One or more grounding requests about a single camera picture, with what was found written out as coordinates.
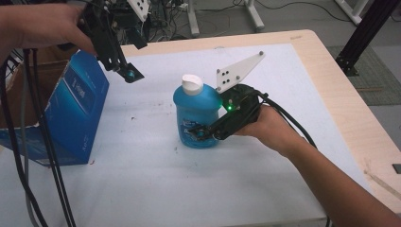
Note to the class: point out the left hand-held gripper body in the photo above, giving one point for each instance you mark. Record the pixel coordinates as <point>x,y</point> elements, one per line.
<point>105,41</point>

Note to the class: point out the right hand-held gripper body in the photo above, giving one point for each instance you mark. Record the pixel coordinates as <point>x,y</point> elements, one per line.
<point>242,107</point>

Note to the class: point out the blue liquid bottle white cap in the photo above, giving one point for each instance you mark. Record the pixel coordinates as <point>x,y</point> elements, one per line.
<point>195,107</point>

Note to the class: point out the blue cardboard box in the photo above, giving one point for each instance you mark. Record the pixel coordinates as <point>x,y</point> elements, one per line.
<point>75,113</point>

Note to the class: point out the person's right hand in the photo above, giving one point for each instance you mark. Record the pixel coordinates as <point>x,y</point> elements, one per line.
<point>271,129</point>

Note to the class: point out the person's left hand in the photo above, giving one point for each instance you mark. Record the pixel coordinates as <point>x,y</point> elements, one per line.
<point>50,25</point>

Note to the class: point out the white desk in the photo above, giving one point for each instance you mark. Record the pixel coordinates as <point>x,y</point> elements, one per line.
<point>350,11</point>
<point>193,19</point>

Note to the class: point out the white table cover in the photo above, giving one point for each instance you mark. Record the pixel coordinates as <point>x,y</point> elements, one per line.
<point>157,183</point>

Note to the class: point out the grey-green carpet tile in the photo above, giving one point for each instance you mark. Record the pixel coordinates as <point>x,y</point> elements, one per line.
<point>375,82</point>

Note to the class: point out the black metal stand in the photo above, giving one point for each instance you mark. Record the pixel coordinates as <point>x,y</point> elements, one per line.
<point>369,28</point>

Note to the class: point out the beige tape strip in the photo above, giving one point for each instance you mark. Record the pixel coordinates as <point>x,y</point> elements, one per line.
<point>381,183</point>

